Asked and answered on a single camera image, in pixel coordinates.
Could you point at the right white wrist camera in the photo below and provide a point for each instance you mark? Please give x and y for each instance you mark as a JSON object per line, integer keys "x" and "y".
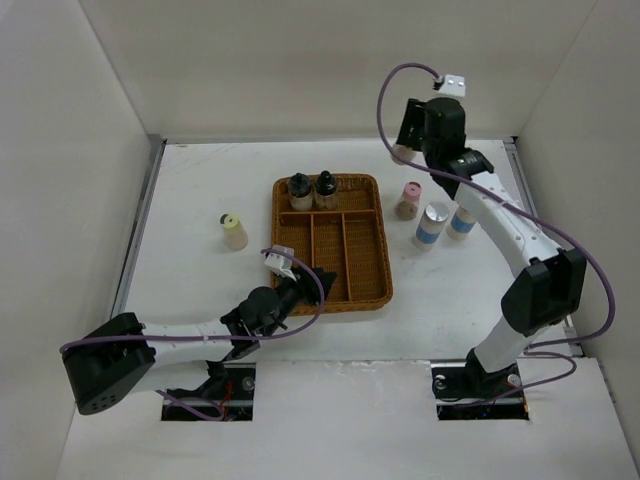
{"x": 450, "y": 85}

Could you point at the black nozzle cap bottle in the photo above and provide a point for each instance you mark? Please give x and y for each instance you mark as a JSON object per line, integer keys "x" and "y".
{"x": 325, "y": 191}

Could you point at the silver cap blue label jar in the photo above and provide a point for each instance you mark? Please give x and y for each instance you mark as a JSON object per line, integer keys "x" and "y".
{"x": 433, "y": 220}

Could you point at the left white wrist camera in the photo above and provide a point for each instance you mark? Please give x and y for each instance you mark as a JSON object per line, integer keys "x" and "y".
{"x": 278, "y": 260}

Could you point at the black cap white spice bottle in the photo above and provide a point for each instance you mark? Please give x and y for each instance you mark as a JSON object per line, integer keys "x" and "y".
{"x": 300, "y": 190}

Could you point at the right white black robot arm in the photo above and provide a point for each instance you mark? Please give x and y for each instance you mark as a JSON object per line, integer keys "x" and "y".
{"x": 548, "y": 279}

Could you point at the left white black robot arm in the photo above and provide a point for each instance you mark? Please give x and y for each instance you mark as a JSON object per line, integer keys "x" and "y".
{"x": 184, "y": 362}

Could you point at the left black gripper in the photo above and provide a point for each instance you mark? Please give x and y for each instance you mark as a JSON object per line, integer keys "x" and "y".
{"x": 306, "y": 286}

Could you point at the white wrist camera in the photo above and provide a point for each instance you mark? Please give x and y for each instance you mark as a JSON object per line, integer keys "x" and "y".
{"x": 450, "y": 85}
{"x": 278, "y": 260}

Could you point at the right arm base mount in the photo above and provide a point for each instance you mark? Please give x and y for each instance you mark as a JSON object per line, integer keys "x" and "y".
{"x": 494, "y": 398}

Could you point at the yellow cap spice bottle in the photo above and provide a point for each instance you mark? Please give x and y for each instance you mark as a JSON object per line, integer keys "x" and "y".
{"x": 234, "y": 234}

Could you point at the brown wicker divided tray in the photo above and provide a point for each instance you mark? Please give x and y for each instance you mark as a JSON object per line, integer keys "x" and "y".
{"x": 349, "y": 241}

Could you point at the pink cap spice bottle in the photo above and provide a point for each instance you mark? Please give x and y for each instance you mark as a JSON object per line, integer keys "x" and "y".
{"x": 408, "y": 203}

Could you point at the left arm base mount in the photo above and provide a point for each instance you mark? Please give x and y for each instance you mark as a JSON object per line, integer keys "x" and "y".
{"x": 226, "y": 396}

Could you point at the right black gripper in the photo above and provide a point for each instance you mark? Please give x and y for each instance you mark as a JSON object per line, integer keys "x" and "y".
{"x": 415, "y": 115}

